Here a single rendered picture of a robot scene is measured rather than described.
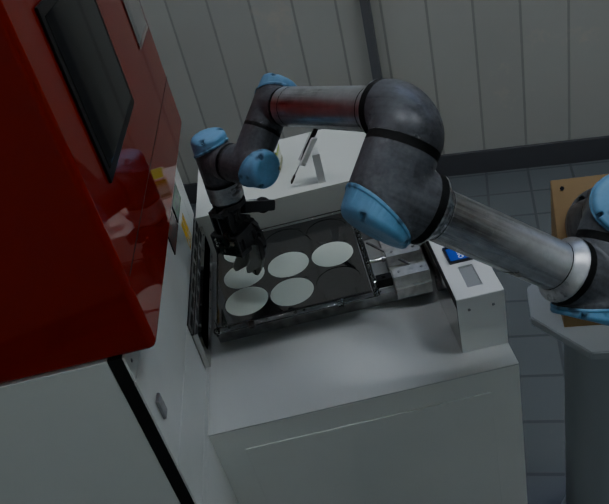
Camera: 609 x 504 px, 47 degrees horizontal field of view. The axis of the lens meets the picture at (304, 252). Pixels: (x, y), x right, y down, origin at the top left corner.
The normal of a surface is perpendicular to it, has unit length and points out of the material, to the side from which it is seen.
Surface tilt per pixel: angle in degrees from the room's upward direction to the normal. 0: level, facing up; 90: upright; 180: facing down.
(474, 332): 90
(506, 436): 90
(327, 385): 0
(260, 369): 0
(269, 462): 90
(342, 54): 90
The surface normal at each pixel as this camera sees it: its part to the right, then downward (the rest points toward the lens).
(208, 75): -0.16, 0.59
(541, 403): -0.22, -0.80
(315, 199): 0.10, 0.54
